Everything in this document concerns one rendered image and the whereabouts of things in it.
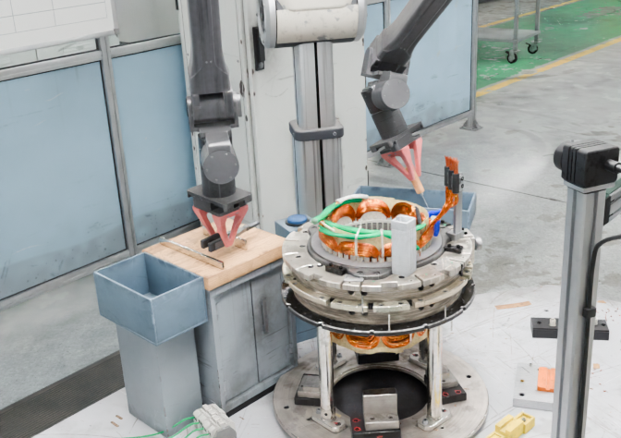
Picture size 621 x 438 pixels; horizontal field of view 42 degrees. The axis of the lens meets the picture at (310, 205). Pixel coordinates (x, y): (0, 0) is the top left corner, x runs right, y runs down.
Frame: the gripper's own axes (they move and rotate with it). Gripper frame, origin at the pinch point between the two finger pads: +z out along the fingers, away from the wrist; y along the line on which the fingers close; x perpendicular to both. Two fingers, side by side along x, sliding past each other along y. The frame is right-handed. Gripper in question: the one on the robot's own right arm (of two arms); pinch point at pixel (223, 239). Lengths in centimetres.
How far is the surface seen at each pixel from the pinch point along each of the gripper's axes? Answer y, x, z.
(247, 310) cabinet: 4.9, 0.3, 12.5
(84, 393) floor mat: -128, 35, 115
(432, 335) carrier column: 36.4, 12.2, 10.5
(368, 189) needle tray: -1.7, 42.1, 4.6
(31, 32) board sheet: -200, 75, 1
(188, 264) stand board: -1.5, -6.7, 2.8
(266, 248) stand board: 4.2, 6.4, 2.8
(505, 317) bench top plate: 26, 55, 31
